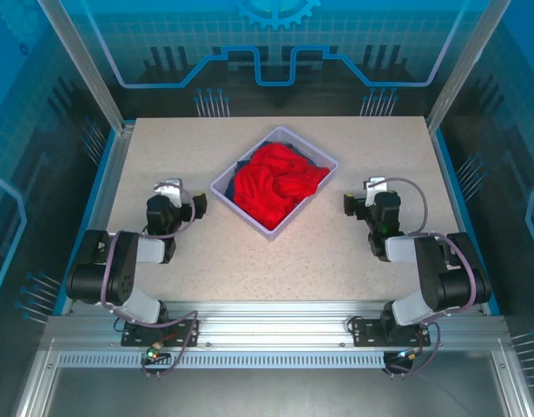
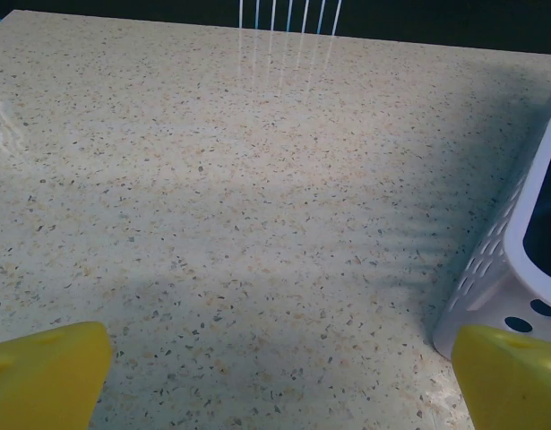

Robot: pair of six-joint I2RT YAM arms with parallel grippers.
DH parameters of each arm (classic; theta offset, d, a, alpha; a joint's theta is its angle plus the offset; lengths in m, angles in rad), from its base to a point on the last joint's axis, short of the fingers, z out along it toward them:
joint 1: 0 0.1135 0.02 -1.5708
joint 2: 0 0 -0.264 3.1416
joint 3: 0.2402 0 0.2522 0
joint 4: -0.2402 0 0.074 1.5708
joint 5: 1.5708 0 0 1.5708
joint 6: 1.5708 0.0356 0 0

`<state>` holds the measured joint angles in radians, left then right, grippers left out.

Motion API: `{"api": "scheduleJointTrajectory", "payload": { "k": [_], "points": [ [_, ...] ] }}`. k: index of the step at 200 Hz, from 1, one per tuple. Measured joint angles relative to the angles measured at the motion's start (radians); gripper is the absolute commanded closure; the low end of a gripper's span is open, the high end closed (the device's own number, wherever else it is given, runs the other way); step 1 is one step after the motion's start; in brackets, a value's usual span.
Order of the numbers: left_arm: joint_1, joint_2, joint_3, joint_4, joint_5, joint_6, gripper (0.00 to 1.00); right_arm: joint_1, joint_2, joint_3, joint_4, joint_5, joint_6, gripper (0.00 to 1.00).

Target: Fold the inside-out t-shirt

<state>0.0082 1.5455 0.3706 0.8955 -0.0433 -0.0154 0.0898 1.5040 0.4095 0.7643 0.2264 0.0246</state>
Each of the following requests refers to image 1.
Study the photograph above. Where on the grey metal lower panel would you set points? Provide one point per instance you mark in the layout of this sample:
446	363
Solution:
271	395

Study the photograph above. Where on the red t-shirt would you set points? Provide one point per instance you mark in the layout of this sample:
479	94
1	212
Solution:
271	182

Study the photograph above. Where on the aluminium frame post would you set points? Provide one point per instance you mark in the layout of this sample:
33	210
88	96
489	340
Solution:
84	65
464	65

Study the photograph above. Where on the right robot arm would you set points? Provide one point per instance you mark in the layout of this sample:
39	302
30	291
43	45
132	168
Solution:
427	269

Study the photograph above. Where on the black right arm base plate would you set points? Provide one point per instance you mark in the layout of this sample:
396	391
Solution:
366	334

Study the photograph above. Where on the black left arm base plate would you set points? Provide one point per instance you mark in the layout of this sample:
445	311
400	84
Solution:
188	334

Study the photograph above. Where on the aluminium mounting rail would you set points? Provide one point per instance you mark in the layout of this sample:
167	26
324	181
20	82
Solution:
271	321

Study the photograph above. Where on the blue table edge strip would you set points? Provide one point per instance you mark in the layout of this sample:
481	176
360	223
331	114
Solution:
455	187
97	195

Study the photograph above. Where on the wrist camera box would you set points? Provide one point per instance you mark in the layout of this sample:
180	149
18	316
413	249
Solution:
173	184
375	182

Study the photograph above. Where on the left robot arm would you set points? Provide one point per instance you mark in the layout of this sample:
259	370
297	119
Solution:
127	278

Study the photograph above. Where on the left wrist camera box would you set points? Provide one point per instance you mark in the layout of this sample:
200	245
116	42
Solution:
173	184

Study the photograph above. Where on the small LED connector board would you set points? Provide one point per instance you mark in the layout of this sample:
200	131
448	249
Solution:
153	354
407	354

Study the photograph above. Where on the lavender plastic basket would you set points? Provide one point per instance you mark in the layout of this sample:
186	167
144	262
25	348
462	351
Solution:
307	150

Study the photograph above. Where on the navy blue garment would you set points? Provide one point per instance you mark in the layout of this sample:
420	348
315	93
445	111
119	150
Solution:
241	165

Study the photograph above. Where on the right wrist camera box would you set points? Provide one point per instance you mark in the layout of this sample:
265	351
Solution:
375	182

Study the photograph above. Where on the aluminium frame side rail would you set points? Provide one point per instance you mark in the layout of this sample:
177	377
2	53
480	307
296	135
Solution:
518	406
32	406

